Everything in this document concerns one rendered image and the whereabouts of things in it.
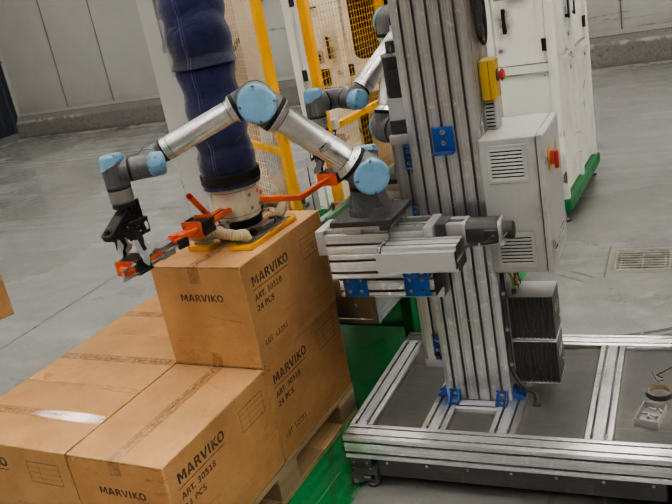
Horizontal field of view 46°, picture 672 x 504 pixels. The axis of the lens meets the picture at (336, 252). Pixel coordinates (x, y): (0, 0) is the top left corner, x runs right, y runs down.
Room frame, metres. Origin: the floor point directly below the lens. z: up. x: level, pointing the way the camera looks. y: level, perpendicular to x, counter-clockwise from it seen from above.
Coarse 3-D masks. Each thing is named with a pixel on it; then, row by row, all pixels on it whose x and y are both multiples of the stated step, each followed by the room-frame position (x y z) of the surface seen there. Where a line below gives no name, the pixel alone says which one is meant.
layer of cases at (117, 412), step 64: (128, 320) 3.28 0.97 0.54; (320, 320) 2.93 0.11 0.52; (64, 384) 2.74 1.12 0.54; (128, 384) 2.63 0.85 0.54; (192, 384) 2.53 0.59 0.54; (256, 384) 2.49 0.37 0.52; (320, 384) 2.85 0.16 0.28; (0, 448) 2.37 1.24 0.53; (64, 448) 2.25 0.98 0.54; (128, 448) 2.18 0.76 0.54; (192, 448) 2.15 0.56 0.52; (256, 448) 2.42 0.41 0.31
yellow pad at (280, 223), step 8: (272, 216) 2.91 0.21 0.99; (288, 216) 2.96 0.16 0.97; (272, 224) 2.89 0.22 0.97; (280, 224) 2.89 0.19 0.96; (288, 224) 2.92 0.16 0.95; (256, 232) 2.79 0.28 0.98; (264, 232) 2.81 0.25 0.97; (272, 232) 2.82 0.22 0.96; (240, 240) 2.77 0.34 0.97; (256, 240) 2.75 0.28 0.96; (264, 240) 2.77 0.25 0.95; (232, 248) 2.73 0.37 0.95; (240, 248) 2.71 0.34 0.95; (248, 248) 2.70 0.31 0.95
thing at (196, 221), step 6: (198, 216) 2.73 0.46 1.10; (204, 216) 2.72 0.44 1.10; (210, 216) 2.70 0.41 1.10; (186, 222) 2.66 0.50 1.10; (192, 222) 2.65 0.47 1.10; (198, 222) 2.64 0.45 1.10; (204, 222) 2.65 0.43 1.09; (210, 222) 2.67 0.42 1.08; (192, 228) 2.65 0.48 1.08; (198, 228) 2.64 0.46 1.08; (204, 228) 2.65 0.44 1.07; (210, 228) 2.67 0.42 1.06; (216, 228) 2.70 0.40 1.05; (198, 234) 2.64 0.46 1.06; (204, 234) 2.64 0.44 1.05
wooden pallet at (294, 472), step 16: (352, 384) 3.06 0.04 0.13; (352, 400) 3.04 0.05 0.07; (336, 416) 2.95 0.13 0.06; (352, 416) 3.02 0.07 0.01; (320, 432) 2.91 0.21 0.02; (336, 432) 2.89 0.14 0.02; (304, 448) 2.81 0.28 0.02; (320, 448) 2.79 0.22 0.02; (288, 464) 2.55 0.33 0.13; (304, 464) 2.70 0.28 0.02; (272, 480) 2.45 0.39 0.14; (288, 480) 2.53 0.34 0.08; (304, 480) 2.62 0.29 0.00; (272, 496) 2.50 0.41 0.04; (288, 496) 2.51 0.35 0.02
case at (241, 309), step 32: (320, 224) 3.05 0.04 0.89; (192, 256) 2.76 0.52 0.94; (224, 256) 2.69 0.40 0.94; (256, 256) 2.64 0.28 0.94; (288, 256) 2.81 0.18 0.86; (320, 256) 3.01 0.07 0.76; (160, 288) 2.73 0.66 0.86; (192, 288) 2.65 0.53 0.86; (224, 288) 2.58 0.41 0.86; (256, 288) 2.60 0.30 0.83; (288, 288) 2.77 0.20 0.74; (320, 288) 2.97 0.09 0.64; (192, 320) 2.67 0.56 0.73; (224, 320) 2.60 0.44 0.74; (256, 320) 2.56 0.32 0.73; (288, 320) 2.73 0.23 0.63; (192, 352) 2.69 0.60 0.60; (224, 352) 2.62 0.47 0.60; (256, 352) 2.55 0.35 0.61
